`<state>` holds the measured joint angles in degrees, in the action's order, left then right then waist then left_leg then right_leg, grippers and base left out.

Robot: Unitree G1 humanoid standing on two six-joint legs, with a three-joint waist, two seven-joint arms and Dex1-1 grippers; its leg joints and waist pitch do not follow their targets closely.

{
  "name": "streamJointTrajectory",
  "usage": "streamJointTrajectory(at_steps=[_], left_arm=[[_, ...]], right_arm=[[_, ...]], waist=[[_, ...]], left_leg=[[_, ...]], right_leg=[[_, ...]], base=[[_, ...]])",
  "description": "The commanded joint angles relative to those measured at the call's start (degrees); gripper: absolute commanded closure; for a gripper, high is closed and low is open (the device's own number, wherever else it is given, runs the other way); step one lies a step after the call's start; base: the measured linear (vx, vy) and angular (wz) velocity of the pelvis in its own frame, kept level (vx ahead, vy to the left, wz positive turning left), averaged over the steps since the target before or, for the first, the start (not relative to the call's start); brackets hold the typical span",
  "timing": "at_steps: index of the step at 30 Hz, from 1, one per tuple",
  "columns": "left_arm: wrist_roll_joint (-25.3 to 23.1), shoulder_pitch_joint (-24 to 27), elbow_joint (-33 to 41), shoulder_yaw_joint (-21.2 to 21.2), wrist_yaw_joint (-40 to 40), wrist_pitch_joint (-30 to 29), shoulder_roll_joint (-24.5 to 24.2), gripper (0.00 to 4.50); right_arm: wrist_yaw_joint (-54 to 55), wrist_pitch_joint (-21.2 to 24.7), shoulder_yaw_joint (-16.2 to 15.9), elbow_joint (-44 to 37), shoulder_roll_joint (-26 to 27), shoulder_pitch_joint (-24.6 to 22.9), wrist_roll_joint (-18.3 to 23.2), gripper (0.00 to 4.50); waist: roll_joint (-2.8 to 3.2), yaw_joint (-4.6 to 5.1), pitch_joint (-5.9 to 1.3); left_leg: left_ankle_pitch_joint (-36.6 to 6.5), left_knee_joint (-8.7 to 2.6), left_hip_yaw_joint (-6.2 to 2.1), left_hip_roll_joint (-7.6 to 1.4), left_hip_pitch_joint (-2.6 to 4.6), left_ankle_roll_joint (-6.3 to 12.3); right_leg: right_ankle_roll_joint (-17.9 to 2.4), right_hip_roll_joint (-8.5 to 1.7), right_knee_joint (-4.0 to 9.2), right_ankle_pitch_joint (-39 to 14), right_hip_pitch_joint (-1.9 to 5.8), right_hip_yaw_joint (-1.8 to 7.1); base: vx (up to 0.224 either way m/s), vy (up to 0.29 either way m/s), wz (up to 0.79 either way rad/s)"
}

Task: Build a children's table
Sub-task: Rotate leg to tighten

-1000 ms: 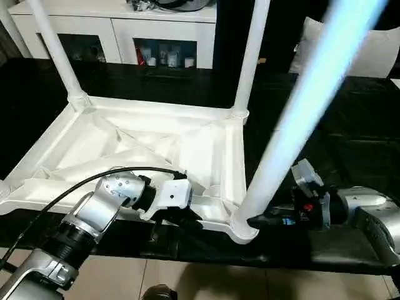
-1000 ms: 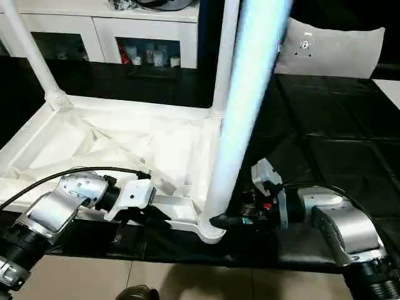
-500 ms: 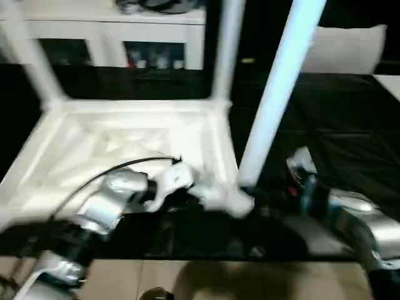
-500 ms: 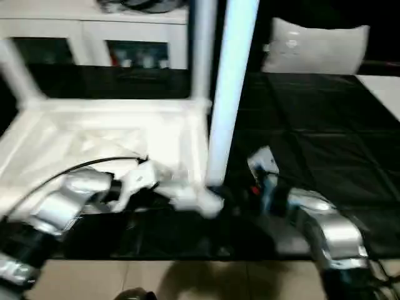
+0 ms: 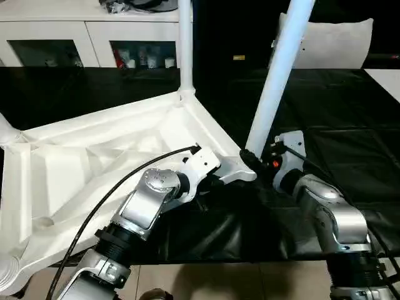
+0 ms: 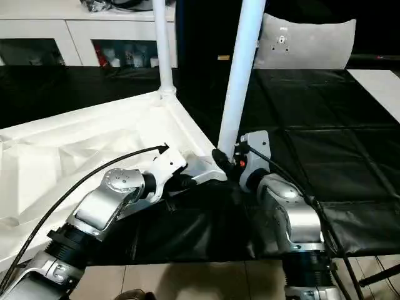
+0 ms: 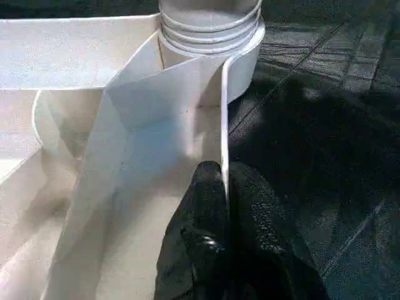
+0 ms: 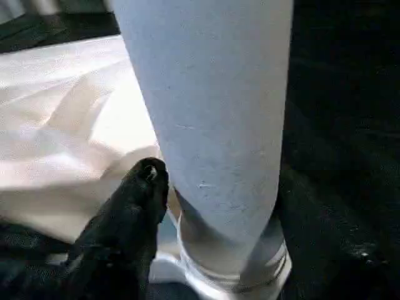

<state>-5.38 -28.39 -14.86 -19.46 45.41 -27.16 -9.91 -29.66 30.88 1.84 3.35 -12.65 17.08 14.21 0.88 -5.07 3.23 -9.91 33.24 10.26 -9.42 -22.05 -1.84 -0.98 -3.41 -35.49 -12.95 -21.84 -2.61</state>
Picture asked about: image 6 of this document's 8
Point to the small white cup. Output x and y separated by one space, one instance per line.
153 61

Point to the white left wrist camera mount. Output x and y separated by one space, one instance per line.
170 162

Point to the white flat panel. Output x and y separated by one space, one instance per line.
381 84

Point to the black rod with red dot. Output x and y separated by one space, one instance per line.
375 57

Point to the black speaker with gold label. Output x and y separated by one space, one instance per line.
212 31

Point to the white plastic table leg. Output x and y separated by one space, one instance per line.
240 78
164 47

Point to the white sideboard with glass doors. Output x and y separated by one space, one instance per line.
47 28

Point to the grey cushion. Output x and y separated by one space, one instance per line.
306 40

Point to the white patterned jar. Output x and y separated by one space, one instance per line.
131 57

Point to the dark round robot body part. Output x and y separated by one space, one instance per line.
137 296

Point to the black stand leg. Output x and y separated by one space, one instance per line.
379 277

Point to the black work mat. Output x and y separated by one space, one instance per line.
312 109

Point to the grey helmet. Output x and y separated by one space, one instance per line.
131 2

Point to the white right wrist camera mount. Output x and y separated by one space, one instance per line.
257 147

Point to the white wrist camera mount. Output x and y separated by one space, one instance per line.
170 162
257 147

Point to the white plastic table top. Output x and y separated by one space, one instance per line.
78 140

